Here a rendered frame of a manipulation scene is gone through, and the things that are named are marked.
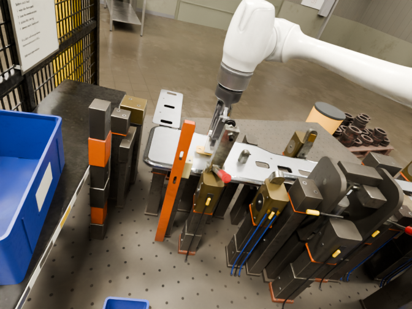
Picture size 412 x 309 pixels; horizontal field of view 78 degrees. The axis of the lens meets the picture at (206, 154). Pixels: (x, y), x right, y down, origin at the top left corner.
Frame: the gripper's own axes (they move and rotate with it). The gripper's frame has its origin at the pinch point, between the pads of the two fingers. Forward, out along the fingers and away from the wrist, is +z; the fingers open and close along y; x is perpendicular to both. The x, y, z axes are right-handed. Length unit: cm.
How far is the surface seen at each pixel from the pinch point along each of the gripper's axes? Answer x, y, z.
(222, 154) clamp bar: -0.1, -16.1, -8.0
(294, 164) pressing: -34.2, 4.2, 5.0
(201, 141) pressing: 2.0, 6.5, 5.0
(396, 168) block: -85, 13, 3
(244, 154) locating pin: -12.0, -1.2, 1.1
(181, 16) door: 29, 687, 102
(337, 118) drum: -158, 162, 50
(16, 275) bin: 33, -48, -1
